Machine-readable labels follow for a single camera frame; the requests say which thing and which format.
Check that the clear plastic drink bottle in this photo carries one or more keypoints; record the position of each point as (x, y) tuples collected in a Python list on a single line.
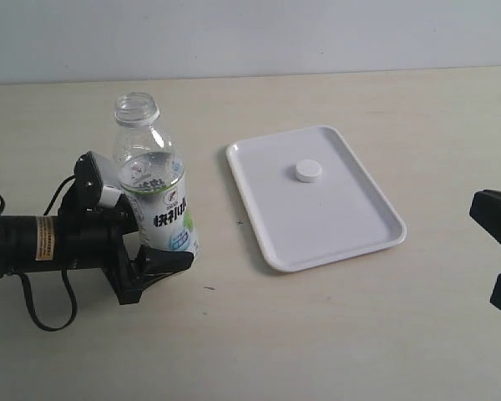
[(152, 175)]

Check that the white rectangular plastic tray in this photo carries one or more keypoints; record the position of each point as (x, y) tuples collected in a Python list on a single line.
[(299, 225)]

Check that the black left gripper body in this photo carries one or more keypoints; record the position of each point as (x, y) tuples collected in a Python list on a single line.
[(93, 238)]

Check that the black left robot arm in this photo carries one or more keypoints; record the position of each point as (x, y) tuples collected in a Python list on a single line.
[(29, 244)]

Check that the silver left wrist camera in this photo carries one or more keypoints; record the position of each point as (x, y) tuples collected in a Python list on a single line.
[(96, 181)]

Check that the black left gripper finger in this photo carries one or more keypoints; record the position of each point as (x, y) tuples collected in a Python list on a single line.
[(152, 265), (126, 215)]

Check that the white bottle cap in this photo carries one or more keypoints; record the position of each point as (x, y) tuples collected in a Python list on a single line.
[(308, 171)]

